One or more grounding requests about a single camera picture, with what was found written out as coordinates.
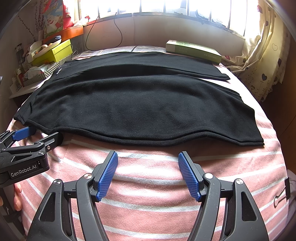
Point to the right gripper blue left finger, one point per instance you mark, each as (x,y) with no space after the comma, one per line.
(103,177)

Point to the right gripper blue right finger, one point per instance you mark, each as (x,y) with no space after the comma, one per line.
(191,175)

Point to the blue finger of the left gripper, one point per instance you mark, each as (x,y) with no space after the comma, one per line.
(23,133)
(52,141)

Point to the black pants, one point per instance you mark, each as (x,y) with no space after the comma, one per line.
(141,99)

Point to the person's left hand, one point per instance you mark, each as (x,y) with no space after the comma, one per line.
(14,198)

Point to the white side shelf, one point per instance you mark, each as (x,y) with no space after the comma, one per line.
(27,89)

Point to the chevron pattern box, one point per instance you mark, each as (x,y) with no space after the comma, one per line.
(52,67)

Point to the white tissue packet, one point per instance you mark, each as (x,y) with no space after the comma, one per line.
(35,71)

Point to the pink striped bed sheet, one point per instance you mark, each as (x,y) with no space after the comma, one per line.
(148,198)

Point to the white fruit plate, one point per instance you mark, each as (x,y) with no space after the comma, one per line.
(37,49)

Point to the yellow green shoe box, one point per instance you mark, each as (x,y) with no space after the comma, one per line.
(53,55)

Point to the black binder clip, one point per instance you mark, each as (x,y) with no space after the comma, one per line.
(283,195)

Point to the orange box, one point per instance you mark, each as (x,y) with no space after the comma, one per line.
(66,34)

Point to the cartoon picture poster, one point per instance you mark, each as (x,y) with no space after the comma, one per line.
(52,12)

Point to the green white flat box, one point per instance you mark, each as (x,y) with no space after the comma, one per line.
(193,50)

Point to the cream heart pattern curtain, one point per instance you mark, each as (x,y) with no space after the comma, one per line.
(262,62)

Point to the black window bars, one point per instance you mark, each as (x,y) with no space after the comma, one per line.
(228,14)

